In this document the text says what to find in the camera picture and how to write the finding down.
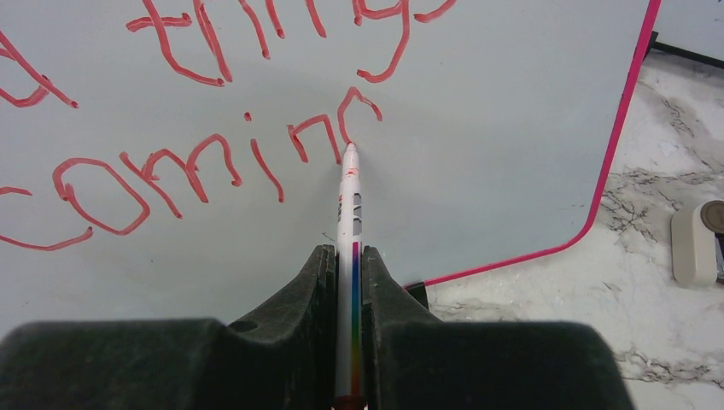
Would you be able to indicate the red white marker pen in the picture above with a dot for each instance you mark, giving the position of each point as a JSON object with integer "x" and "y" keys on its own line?
{"x": 349, "y": 371}

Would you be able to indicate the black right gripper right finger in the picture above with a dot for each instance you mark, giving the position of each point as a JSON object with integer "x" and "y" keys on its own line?
{"x": 417, "y": 361}

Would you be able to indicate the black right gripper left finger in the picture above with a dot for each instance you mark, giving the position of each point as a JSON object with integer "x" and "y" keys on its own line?
{"x": 277, "y": 356}

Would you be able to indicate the black framed whiteboard with writing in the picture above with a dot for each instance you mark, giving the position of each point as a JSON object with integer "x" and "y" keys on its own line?
{"x": 691, "y": 29}

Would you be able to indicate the red framed whiteboard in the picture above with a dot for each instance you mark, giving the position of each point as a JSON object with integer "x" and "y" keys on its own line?
{"x": 182, "y": 158}

